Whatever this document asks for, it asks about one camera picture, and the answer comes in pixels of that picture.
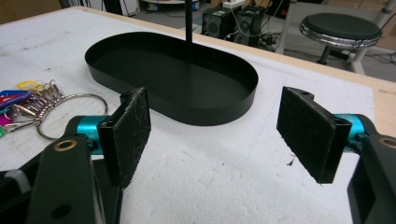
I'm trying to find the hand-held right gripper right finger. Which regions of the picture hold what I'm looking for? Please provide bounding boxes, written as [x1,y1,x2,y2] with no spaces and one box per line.
[276,86,366,185]

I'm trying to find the key ring with colourful tags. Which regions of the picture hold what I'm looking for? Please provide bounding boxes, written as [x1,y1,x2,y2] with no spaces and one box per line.
[0,79,109,142]

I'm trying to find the black oval tray with stand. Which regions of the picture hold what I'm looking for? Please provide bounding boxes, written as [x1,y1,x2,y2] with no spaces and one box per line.
[84,0,260,127]

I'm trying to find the round black stool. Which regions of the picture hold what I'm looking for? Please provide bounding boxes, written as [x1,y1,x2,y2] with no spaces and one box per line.
[299,12,384,66]

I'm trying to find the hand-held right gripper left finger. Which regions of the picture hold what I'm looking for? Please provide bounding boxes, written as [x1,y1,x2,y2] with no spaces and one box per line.
[76,87,152,189]

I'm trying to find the black computer tower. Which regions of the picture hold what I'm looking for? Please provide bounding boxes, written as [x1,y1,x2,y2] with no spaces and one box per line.
[233,5,266,47]
[201,7,241,40]

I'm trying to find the white foam table mat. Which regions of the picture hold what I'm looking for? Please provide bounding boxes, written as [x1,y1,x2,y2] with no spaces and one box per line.
[0,7,376,224]

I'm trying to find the white metal desk leg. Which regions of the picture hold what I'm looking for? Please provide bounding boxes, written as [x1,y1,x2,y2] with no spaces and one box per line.
[347,0,396,76]
[275,0,301,56]

